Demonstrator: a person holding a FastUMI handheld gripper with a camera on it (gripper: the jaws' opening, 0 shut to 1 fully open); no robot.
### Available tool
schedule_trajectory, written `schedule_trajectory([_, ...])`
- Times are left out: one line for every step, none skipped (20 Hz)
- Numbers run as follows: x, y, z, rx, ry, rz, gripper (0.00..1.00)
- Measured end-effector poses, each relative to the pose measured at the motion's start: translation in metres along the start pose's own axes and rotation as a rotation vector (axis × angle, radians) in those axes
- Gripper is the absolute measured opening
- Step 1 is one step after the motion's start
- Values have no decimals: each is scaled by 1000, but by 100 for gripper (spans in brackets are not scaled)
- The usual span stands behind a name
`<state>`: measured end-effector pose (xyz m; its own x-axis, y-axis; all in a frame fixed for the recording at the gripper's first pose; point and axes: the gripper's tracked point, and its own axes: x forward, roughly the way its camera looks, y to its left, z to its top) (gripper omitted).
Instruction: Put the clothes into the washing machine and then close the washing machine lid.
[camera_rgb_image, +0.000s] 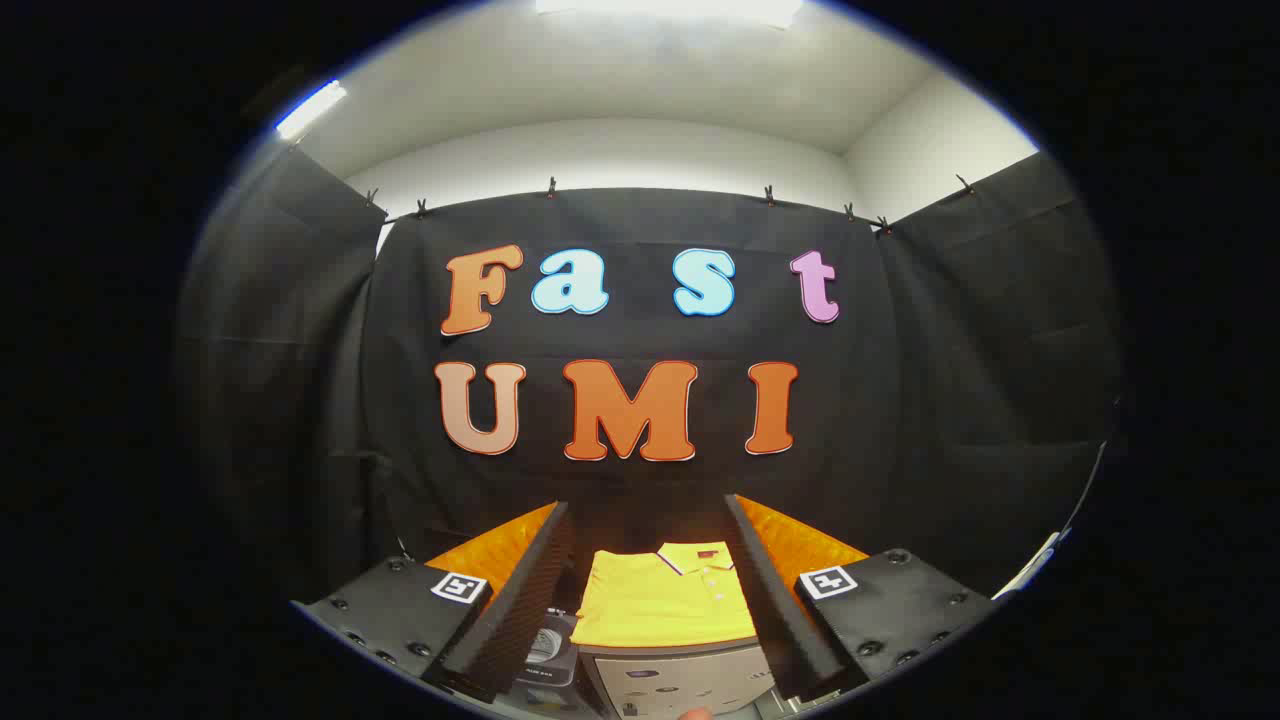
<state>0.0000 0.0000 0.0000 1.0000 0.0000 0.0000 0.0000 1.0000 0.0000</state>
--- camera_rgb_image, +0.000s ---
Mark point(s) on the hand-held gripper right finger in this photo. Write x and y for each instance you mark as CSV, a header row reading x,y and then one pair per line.
x,y
775,600

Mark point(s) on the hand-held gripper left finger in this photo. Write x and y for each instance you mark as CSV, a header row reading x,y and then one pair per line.
x,y
520,600

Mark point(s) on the grey washing machine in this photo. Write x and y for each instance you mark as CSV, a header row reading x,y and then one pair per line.
x,y
535,695

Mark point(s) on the yellow polo shirt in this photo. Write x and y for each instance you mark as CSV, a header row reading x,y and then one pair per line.
x,y
650,600

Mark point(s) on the row of black clips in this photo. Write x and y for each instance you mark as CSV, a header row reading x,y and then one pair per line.
x,y
551,187

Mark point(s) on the narrow ceiling light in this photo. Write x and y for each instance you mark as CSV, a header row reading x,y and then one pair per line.
x,y
310,110

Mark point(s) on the wide ceiling light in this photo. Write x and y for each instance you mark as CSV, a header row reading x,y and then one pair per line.
x,y
670,8

